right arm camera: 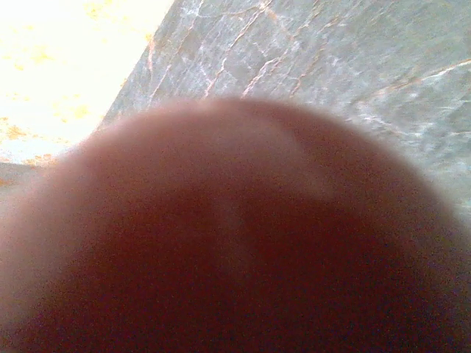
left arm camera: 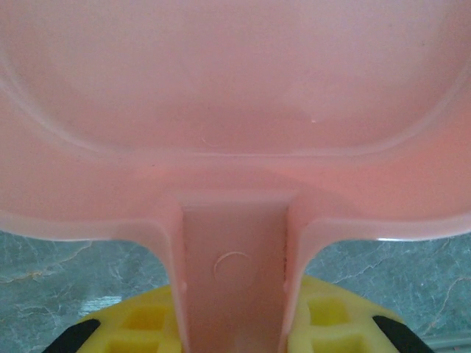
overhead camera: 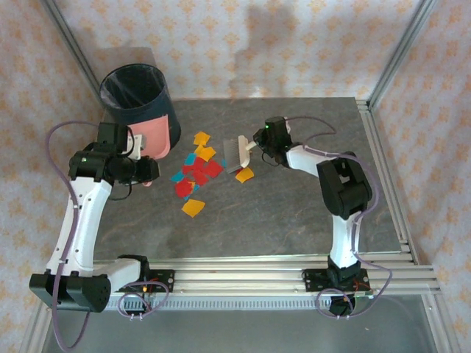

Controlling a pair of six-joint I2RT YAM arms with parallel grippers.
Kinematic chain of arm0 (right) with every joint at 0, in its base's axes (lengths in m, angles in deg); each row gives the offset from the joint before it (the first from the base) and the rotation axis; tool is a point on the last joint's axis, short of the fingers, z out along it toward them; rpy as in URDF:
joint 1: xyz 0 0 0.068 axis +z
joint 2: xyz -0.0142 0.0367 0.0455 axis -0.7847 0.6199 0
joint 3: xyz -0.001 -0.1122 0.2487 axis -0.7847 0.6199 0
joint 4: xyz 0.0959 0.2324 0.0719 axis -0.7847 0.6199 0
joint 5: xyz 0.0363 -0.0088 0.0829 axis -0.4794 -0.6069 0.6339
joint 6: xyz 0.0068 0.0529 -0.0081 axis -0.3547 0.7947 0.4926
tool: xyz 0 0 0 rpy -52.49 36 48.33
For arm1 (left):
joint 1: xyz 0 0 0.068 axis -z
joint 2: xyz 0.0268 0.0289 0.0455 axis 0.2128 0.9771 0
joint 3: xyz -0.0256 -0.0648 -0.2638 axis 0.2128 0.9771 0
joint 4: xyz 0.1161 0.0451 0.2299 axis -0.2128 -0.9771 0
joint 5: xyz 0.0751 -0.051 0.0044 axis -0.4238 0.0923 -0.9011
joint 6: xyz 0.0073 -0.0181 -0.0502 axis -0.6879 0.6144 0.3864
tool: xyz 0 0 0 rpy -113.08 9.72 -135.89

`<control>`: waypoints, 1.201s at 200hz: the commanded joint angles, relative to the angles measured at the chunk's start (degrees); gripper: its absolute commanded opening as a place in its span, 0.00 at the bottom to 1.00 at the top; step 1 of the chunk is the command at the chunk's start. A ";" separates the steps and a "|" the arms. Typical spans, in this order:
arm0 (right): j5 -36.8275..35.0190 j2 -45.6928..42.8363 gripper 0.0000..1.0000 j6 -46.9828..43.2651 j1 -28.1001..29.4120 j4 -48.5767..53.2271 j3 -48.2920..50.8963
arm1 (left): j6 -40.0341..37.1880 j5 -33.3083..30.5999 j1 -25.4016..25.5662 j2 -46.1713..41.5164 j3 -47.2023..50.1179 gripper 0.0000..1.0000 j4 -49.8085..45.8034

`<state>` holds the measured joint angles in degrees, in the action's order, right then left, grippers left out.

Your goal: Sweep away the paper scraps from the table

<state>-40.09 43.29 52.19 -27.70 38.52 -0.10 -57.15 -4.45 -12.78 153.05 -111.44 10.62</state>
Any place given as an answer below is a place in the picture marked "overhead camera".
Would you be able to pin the clear plastic bin liner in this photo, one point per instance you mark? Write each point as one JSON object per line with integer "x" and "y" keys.
{"x": 129, "y": 88}

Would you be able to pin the aluminium frame leg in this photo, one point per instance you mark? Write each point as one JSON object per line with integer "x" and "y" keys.
{"x": 33, "y": 334}
{"x": 443, "y": 342}

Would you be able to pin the pink plastic dustpan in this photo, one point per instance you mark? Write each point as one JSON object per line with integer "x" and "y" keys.
{"x": 156, "y": 136}

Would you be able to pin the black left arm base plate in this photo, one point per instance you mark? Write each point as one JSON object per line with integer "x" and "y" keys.
{"x": 165, "y": 281}

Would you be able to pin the orange paper scrap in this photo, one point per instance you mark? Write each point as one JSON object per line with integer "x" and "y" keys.
{"x": 207, "y": 153}
{"x": 244, "y": 174}
{"x": 193, "y": 208}
{"x": 202, "y": 138}

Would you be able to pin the orange patterned white cloth backdrop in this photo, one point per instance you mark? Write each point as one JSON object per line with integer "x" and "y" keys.
{"x": 257, "y": 44}

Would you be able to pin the grey metal base plate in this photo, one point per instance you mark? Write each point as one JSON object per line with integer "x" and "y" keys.
{"x": 239, "y": 334}

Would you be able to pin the aluminium table side rail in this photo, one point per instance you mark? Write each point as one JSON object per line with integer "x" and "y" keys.
{"x": 372, "y": 121}
{"x": 82, "y": 228}

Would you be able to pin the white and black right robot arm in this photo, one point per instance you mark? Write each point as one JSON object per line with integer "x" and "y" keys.
{"x": 344, "y": 242}

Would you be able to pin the cream hand brush grey bristles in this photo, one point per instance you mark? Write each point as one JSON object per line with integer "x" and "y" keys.
{"x": 243, "y": 152}

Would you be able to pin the aluminium mounting rail beam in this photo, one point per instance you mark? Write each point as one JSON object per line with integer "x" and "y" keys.
{"x": 239, "y": 279}

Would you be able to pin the aluminium upright frame post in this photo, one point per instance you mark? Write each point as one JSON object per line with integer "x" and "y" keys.
{"x": 402, "y": 48}
{"x": 70, "y": 48}

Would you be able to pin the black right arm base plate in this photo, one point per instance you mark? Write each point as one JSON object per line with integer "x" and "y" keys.
{"x": 312, "y": 281}

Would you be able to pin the dark blue round trash bin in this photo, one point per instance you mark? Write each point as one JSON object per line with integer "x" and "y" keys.
{"x": 117, "y": 115}

